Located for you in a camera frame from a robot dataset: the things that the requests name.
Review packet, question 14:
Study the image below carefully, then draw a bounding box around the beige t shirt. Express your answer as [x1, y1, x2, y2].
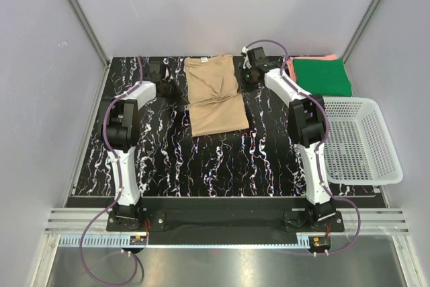
[184, 54, 249, 137]

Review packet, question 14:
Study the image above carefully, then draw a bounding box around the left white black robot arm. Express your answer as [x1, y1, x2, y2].
[98, 61, 182, 231]

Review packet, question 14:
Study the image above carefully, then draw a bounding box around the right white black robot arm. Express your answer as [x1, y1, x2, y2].
[241, 47, 336, 231]

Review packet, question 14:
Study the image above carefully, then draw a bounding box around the pink folded t shirt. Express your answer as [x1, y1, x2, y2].
[287, 54, 338, 82]

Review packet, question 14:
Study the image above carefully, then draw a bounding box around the green folded t shirt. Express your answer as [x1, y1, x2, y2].
[293, 59, 353, 97]

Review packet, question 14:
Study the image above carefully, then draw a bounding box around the white plastic mesh basket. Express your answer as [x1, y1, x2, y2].
[324, 97, 403, 186]

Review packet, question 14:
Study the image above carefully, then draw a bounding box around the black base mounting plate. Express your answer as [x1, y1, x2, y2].
[65, 196, 384, 246]

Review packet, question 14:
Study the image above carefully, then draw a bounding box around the left small circuit board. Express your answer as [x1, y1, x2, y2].
[130, 235, 148, 245]

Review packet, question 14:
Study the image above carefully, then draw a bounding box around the small circuit board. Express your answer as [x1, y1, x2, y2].
[130, 235, 148, 245]
[312, 237, 331, 247]

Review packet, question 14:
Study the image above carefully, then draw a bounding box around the right small circuit board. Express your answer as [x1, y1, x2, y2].
[312, 237, 331, 247]

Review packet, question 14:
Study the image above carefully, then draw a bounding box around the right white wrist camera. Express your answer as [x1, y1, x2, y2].
[241, 46, 251, 70]

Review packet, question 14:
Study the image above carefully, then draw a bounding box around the left aluminium frame post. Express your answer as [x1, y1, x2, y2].
[67, 0, 110, 67]

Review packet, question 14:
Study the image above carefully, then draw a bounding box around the aluminium frame post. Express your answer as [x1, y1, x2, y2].
[67, 0, 110, 67]
[341, 0, 382, 63]

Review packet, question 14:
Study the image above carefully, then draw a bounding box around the right aluminium frame post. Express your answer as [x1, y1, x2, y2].
[341, 0, 382, 63]

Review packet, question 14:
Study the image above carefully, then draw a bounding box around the aluminium rail profile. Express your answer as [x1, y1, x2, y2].
[44, 208, 103, 234]

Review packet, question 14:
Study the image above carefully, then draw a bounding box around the grey slotted cable duct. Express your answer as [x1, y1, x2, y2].
[59, 233, 310, 249]

